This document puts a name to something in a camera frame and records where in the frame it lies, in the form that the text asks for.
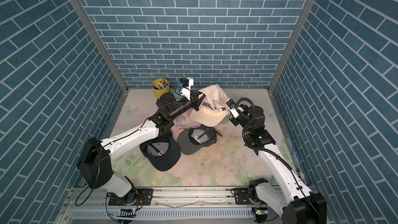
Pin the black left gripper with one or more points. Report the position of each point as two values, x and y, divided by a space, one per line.
194 100

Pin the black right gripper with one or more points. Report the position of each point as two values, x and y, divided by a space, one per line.
247 110

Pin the beige Colorado baseball cap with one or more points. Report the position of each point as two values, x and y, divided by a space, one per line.
213 108

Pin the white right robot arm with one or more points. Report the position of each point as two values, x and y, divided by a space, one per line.
295 202

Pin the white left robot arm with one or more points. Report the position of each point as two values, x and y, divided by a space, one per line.
153 137

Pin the pink baseball cap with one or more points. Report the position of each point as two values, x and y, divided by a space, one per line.
180 124

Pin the grey baseball cap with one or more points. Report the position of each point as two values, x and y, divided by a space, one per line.
193 139

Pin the black baseball cap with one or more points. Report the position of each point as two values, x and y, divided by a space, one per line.
163 152

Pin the yellow pen holder cup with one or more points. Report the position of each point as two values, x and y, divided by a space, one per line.
160 86

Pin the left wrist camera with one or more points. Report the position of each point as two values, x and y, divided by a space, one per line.
184 86

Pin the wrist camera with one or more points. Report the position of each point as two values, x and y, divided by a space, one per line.
233 108
184 86

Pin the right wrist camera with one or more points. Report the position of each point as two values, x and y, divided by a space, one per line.
233 108

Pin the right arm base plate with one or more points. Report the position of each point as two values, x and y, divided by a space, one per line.
243 196

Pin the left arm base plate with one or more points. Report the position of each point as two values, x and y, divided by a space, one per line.
139 197

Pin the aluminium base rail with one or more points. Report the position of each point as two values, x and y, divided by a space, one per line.
202 205

